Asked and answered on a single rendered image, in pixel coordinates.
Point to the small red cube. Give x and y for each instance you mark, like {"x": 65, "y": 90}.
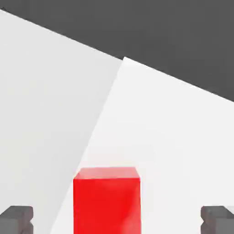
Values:
{"x": 107, "y": 204}

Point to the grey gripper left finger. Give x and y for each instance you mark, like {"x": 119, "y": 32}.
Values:
{"x": 14, "y": 219}

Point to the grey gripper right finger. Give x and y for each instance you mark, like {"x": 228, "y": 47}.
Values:
{"x": 217, "y": 221}

